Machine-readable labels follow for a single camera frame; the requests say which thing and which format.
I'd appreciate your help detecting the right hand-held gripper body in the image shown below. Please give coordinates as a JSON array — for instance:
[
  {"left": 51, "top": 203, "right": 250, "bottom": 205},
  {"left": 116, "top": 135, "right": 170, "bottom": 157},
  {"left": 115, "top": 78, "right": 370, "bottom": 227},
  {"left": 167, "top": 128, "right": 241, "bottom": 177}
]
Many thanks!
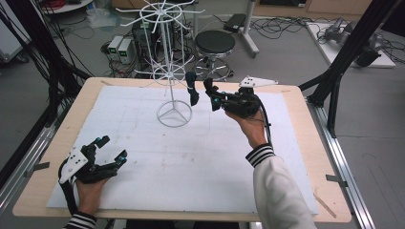
[{"left": 219, "top": 75, "right": 279, "bottom": 119}]

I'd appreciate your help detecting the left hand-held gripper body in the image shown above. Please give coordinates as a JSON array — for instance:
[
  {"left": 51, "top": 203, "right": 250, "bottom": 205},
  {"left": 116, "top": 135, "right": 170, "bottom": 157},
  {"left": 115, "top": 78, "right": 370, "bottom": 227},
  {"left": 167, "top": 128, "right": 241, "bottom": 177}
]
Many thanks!
[{"left": 57, "top": 143, "right": 119, "bottom": 185}]

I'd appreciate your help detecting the white wire display rack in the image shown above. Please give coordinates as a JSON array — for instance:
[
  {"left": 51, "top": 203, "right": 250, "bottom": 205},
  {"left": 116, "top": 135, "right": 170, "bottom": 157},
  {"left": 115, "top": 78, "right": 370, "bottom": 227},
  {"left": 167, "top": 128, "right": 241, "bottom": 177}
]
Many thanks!
[{"left": 115, "top": 0, "right": 206, "bottom": 129}]

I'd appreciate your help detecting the person's right hand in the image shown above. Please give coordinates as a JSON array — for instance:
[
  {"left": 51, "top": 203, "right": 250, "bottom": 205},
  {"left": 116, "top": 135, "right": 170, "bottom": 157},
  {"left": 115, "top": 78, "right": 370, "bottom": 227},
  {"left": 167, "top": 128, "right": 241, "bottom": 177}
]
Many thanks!
[{"left": 224, "top": 109, "right": 269, "bottom": 150}]

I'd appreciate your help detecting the person's left hand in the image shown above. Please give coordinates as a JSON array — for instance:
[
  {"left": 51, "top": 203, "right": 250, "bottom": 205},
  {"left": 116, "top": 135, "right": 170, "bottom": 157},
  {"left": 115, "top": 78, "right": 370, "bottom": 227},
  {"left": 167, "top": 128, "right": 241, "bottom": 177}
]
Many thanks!
[{"left": 75, "top": 177, "right": 110, "bottom": 216}]

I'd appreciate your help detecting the black round stool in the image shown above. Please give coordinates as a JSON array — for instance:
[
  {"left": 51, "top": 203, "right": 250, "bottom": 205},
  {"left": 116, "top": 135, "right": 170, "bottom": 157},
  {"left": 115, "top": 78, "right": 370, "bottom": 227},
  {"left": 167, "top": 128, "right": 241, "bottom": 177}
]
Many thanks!
[{"left": 194, "top": 30, "right": 237, "bottom": 82}]

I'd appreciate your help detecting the white foam board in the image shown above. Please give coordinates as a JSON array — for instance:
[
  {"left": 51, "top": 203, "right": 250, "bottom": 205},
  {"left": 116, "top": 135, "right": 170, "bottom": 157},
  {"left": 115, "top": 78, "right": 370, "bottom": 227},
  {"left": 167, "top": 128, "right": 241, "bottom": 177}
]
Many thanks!
[{"left": 46, "top": 85, "right": 320, "bottom": 216}]

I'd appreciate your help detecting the white-legged desk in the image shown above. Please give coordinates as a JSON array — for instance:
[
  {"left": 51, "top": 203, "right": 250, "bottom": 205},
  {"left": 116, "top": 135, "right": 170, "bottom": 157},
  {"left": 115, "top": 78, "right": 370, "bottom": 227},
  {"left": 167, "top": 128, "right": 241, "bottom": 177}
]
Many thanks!
[{"left": 242, "top": 0, "right": 261, "bottom": 59}]

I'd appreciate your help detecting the black power adapter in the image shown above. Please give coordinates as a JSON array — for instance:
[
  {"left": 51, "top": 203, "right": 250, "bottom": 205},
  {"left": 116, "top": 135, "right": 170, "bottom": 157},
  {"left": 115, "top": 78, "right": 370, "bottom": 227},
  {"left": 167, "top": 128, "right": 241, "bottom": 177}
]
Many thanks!
[{"left": 223, "top": 12, "right": 248, "bottom": 33}]

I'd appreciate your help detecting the bench power supply unit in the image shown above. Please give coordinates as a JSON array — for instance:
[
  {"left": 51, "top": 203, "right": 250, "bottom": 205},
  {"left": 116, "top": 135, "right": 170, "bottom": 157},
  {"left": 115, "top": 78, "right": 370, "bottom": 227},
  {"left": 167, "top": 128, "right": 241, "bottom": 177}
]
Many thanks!
[
  {"left": 117, "top": 37, "right": 135, "bottom": 65},
  {"left": 107, "top": 34, "right": 124, "bottom": 63}
]

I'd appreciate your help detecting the white floor platform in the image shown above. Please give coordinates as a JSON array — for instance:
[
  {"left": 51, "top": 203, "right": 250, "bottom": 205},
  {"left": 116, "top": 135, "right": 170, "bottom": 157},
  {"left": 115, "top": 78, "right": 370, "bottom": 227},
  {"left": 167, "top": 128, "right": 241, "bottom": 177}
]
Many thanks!
[{"left": 305, "top": 21, "right": 396, "bottom": 70}]

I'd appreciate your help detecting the round white side table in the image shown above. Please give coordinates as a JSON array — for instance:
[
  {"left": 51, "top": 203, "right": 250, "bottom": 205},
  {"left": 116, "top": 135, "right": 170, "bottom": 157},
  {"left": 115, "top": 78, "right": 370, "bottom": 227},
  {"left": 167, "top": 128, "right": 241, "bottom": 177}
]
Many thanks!
[{"left": 41, "top": 0, "right": 95, "bottom": 15}]

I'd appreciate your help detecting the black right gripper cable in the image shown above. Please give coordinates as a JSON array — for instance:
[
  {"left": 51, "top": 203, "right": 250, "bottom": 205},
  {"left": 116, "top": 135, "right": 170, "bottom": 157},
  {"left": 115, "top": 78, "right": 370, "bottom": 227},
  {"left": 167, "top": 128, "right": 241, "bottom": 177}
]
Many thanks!
[{"left": 254, "top": 94, "right": 274, "bottom": 148}]

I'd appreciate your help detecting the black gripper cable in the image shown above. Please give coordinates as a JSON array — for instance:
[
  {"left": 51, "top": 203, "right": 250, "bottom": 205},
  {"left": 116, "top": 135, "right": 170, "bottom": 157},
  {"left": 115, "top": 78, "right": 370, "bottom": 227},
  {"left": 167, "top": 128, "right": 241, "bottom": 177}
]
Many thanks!
[
  {"left": 254, "top": 94, "right": 274, "bottom": 148},
  {"left": 57, "top": 158, "right": 79, "bottom": 216}
]

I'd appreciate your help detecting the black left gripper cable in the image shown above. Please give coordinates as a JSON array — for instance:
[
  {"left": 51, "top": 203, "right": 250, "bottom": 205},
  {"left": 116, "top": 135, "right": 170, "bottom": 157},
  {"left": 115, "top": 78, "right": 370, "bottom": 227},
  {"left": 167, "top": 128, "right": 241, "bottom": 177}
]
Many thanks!
[{"left": 57, "top": 158, "right": 79, "bottom": 216}]

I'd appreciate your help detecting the aluminium rail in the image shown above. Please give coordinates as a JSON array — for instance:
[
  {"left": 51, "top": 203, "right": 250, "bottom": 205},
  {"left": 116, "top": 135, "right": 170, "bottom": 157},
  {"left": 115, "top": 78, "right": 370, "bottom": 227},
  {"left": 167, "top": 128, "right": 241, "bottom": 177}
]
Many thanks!
[
  {"left": 306, "top": 96, "right": 377, "bottom": 229},
  {"left": 0, "top": 122, "right": 56, "bottom": 218}
]

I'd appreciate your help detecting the tangle of black floor cables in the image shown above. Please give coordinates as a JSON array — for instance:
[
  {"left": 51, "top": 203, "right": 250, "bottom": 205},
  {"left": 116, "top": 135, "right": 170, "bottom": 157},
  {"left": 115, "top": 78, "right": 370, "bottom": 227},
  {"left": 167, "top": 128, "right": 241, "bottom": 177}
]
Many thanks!
[{"left": 249, "top": 14, "right": 321, "bottom": 41}]

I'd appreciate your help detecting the black frame strut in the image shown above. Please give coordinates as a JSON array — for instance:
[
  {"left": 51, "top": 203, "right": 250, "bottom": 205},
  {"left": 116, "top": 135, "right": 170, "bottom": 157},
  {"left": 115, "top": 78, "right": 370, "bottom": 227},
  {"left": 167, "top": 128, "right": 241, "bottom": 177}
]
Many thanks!
[
  {"left": 298, "top": 0, "right": 404, "bottom": 139},
  {"left": 4, "top": 0, "right": 94, "bottom": 128}
]

